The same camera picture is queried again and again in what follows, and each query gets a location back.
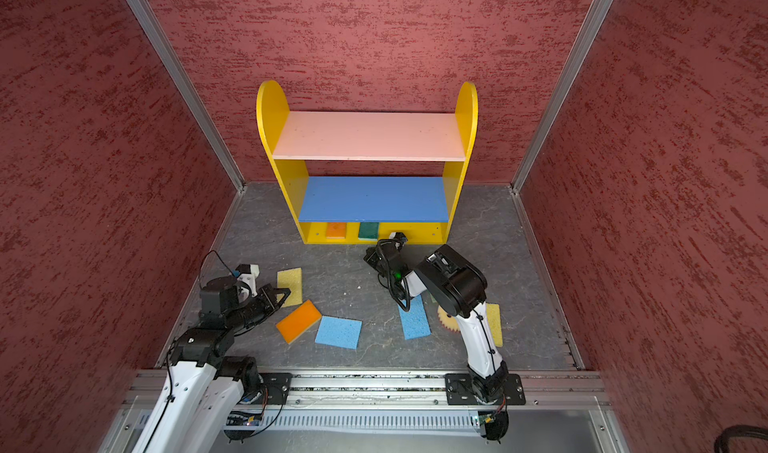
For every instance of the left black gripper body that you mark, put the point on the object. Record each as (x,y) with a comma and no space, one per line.
(248,311)

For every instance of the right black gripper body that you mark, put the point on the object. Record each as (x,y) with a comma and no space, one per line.
(375,261)

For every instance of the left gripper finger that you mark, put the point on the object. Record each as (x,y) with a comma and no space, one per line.
(273,298)
(261,313)

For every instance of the dark green sponge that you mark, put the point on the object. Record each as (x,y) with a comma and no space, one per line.
(368,231)

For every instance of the tan orange-backed sponge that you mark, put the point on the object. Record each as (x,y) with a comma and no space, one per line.
(336,230)

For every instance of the yellow sponge near right arm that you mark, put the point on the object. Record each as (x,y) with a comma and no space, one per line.
(494,320)

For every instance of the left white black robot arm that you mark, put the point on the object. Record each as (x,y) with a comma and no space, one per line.
(203,384)

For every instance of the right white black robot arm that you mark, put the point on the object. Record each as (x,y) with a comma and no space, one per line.
(460,290)

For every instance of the yellow sponge near left arm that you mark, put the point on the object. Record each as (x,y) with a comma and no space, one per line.
(292,280)

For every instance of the yellow shelf with coloured boards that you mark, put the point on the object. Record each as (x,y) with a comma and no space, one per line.
(422,207)

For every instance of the orange sponge on table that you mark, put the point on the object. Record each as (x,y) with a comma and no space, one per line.
(299,321)

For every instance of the light blue sponge left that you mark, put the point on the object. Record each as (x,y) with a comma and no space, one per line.
(339,332)

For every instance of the light blue sponge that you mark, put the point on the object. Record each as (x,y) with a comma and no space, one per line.
(414,322)
(339,332)

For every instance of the light blue sponge right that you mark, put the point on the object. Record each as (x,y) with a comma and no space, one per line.
(414,322)

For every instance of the round smiley face sponge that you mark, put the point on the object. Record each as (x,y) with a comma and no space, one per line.
(447,321)

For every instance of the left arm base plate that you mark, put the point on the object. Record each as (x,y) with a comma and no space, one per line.
(271,388)

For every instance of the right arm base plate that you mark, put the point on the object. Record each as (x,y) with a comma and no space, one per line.
(467,389)

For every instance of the aluminium mounting rail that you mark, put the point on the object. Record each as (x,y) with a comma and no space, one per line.
(424,389)

